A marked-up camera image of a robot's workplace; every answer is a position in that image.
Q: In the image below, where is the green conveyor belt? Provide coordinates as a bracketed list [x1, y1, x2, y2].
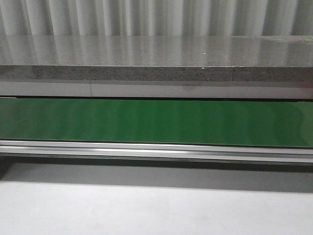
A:
[0, 97, 313, 147]

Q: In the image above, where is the white pleated curtain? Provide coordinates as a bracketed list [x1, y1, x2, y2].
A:
[0, 0, 313, 36]

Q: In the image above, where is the aluminium conveyor frame rail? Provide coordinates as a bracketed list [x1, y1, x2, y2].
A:
[0, 140, 313, 164]

